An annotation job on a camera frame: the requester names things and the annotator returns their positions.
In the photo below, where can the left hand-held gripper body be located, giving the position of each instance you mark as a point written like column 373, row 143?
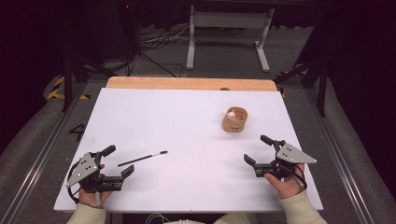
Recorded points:
column 83, row 169

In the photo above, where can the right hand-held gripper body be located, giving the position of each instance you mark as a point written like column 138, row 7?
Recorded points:
column 294, row 155

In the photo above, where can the black pen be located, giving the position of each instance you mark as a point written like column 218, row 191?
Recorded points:
column 142, row 158

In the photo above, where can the brown round cup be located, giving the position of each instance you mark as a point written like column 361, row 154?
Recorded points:
column 234, row 123

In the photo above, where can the person's left hand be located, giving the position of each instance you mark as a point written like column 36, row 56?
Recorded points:
column 91, row 197

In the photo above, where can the person's right hand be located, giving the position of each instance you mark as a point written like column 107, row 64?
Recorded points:
column 287, row 187

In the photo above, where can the person's lap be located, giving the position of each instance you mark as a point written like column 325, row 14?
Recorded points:
column 230, row 219

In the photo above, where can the yellow black hazard tape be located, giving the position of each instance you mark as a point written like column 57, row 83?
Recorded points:
column 56, row 91
column 285, row 73

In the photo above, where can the white table mat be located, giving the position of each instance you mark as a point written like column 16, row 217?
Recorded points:
column 186, row 124

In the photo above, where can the black tripod stand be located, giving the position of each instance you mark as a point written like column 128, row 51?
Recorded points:
column 322, row 87
column 67, row 81

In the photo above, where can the wooden table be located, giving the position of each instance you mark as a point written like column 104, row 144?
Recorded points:
column 186, row 83

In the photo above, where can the white metal stand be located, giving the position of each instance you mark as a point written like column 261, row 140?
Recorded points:
column 229, row 20

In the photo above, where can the aluminium floor rail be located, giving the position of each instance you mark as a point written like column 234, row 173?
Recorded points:
column 40, row 158
column 339, row 155

